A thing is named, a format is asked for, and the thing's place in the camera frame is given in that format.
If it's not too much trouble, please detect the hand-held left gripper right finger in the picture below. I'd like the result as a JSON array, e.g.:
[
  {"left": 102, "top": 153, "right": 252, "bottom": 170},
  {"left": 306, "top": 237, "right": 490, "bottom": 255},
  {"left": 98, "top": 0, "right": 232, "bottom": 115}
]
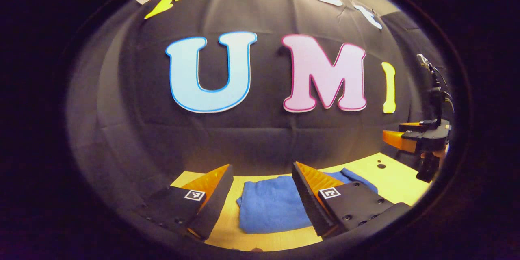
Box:
[{"left": 292, "top": 161, "right": 412, "bottom": 238}]

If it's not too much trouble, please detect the black backdrop cloth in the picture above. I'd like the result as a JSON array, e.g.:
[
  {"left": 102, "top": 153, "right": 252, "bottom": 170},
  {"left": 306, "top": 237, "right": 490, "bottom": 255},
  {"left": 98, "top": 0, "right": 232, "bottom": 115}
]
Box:
[{"left": 65, "top": 0, "right": 453, "bottom": 212}]

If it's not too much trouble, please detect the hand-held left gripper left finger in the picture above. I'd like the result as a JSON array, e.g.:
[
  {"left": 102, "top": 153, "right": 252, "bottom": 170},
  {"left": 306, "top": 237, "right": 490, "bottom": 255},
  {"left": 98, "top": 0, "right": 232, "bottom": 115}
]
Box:
[{"left": 140, "top": 164, "right": 234, "bottom": 240}]

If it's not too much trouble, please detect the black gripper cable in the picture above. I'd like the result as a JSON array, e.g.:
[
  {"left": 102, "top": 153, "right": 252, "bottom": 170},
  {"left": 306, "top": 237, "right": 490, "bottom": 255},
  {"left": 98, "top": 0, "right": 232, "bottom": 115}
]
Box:
[{"left": 431, "top": 63, "right": 455, "bottom": 114}]

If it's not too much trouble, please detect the blue jacket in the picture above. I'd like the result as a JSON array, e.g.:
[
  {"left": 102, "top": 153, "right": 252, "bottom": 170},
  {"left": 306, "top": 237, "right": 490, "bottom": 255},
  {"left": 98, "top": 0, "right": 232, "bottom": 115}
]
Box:
[{"left": 236, "top": 167, "right": 379, "bottom": 235}]

